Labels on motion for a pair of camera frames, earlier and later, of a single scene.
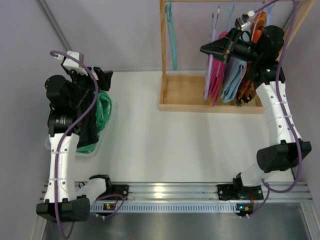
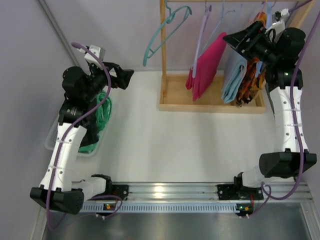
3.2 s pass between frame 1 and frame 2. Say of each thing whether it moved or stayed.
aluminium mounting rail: stayed
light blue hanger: moved
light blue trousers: stayed
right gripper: moved
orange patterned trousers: stayed
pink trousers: moved
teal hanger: moved
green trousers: stayed
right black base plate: stayed
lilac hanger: moved
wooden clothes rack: stayed
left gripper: moved
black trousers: stayed
